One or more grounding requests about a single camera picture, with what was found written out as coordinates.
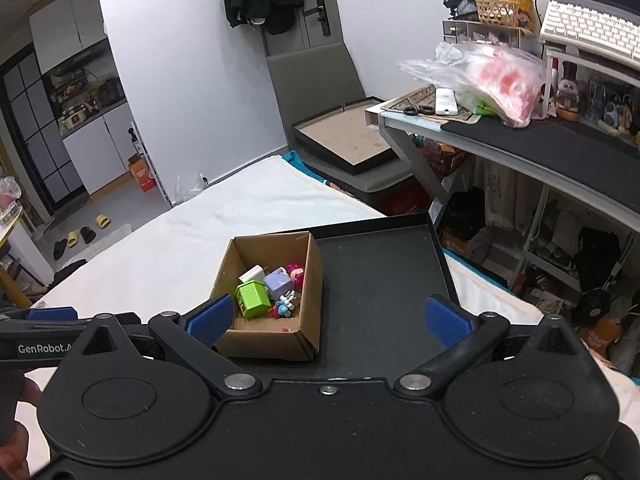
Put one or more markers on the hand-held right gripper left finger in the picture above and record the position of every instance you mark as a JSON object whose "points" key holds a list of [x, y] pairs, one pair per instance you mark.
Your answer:
{"points": [[210, 320]]}

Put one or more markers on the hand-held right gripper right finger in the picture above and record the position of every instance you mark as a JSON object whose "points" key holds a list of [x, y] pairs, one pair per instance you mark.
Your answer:
{"points": [[447, 320]]}

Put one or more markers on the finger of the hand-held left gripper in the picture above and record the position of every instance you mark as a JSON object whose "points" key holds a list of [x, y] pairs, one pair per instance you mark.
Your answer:
{"points": [[52, 314]]}

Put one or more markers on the green cube toy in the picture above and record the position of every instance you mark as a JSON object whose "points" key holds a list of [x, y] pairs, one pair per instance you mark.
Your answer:
{"points": [[254, 300]]}

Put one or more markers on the white charger plug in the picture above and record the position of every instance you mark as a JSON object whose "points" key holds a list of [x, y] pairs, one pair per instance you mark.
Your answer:
{"points": [[252, 275]]}

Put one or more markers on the blue and red crab figurine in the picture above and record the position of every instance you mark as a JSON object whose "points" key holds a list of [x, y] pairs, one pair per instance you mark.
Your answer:
{"points": [[284, 305]]}

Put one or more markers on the purple cube toy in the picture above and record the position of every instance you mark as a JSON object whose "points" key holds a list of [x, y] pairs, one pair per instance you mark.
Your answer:
{"points": [[279, 285]]}

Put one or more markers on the black shallow tray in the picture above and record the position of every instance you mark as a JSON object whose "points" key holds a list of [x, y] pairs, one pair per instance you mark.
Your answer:
{"points": [[380, 280]]}

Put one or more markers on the person's left hand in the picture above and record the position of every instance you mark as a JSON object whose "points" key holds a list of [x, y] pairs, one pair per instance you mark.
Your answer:
{"points": [[34, 392]]}

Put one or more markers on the black slipper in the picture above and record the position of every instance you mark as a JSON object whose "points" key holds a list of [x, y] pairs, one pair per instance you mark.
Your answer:
{"points": [[60, 249], [88, 234]]}

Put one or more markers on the yellow slipper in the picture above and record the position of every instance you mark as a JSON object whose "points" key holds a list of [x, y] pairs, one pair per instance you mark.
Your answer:
{"points": [[73, 238], [102, 221]]}

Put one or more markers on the white bed blanket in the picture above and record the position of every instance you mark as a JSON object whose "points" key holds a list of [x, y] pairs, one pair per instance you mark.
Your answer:
{"points": [[165, 250]]}

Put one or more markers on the yellow round table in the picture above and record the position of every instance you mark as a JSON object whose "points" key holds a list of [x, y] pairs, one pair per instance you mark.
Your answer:
{"points": [[12, 240]]}

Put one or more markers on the pink cartoon figurine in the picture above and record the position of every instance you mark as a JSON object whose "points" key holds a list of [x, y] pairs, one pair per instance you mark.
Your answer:
{"points": [[298, 275]]}

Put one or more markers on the black bag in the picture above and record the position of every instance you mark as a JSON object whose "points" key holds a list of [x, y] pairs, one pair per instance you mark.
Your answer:
{"points": [[462, 215], [597, 257]]}

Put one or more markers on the clear glass container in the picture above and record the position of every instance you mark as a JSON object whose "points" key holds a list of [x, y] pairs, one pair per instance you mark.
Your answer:
{"points": [[9, 200]]}

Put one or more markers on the crumpled clear plastic bag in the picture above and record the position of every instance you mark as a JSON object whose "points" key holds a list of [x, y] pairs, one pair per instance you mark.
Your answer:
{"points": [[192, 185]]}

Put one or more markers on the white patterned cloth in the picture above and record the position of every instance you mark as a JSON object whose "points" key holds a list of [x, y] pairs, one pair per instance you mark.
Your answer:
{"points": [[505, 190]]}

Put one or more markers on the black fan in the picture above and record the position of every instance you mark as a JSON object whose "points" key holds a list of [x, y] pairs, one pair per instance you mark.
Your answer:
{"points": [[590, 309]]}

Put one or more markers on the orange cardboard box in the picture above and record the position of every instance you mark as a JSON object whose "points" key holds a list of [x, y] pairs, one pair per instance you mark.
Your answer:
{"points": [[142, 175]]}

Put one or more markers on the red plastic basket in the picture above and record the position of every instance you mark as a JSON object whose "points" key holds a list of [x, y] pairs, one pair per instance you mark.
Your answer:
{"points": [[442, 160]]}

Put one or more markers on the white lower cabinet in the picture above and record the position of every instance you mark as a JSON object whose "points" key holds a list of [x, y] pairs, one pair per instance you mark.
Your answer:
{"points": [[100, 155]]}

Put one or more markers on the white cabinet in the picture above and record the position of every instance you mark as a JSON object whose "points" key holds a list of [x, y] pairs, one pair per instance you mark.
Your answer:
{"points": [[100, 155], [65, 25]]}

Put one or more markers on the blue patterned cloth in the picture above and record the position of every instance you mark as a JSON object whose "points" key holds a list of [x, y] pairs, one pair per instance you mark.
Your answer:
{"points": [[300, 162]]}

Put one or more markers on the black framed sliding door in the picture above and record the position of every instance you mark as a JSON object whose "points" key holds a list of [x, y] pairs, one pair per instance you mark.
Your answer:
{"points": [[30, 110]]}

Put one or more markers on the black desk mat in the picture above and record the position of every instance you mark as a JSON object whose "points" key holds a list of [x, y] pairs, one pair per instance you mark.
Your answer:
{"points": [[550, 137]]}

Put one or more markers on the black framed cardboard tray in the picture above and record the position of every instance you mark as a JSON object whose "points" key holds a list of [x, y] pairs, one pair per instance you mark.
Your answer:
{"points": [[345, 135]]}

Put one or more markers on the black scissors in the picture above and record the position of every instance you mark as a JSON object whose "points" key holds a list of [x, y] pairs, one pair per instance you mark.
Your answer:
{"points": [[419, 110]]}

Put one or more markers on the white remote control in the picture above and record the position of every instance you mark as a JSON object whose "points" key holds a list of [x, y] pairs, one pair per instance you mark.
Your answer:
{"points": [[446, 101]]}

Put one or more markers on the brown patterned mat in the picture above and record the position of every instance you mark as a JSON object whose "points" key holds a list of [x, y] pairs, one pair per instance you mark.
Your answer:
{"points": [[420, 95]]}

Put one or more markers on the panda figurine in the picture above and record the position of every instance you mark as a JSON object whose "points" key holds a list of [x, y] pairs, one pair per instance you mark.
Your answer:
{"points": [[567, 92]]}

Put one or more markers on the grey chair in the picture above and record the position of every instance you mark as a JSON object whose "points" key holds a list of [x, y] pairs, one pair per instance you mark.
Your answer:
{"points": [[310, 75]]}

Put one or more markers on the dark cartoon figurine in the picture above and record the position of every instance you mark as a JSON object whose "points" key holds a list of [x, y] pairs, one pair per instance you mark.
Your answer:
{"points": [[627, 115]]}

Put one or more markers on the white drawer organizer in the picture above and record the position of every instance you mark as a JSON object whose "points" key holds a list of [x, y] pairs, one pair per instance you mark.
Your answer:
{"points": [[480, 35]]}

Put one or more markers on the white upper cabinet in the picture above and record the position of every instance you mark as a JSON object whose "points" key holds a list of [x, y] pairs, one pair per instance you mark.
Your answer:
{"points": [[65, 25]]}

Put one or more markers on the white desk shelf riser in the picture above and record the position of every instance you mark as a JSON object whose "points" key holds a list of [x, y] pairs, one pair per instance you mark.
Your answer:
{"points": [[590, 62]]}

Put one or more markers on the wicker basket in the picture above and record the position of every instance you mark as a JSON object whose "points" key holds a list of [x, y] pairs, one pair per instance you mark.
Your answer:
{"points": [[495, 10]]}

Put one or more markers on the yellow cartoon box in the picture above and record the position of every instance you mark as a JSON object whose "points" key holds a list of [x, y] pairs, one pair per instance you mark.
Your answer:
{"points": [[526, 15]]}

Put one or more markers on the white keyboard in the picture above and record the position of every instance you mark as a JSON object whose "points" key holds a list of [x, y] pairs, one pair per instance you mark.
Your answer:
{"points": [[585, 22]]}

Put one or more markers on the white frame desk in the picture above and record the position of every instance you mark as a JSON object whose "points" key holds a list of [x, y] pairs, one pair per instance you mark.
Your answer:
{"points": [[550, 166]]}

